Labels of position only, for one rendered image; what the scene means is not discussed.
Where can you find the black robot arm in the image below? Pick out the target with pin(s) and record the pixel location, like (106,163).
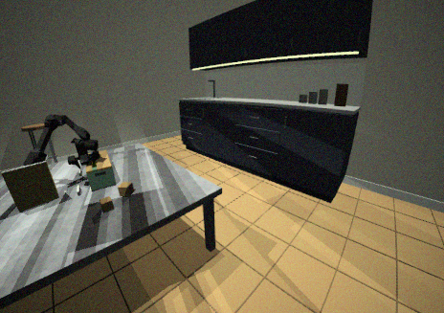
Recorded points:
(51,123)

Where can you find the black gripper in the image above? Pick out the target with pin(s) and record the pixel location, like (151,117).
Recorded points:
(74,160)

